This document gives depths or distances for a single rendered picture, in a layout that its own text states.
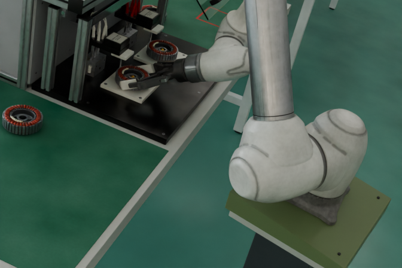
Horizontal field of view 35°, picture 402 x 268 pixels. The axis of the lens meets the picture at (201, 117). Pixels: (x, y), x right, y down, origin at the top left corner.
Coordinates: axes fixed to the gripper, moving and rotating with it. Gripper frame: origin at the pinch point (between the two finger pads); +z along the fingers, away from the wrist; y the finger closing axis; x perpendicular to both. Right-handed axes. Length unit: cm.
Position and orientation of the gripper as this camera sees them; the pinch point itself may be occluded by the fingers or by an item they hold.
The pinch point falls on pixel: (133, 77)
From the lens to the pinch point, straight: 213.1
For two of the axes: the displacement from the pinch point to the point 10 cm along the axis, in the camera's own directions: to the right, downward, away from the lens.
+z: -9.1, 1.0, 4.1
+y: 3.3, -4.6, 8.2
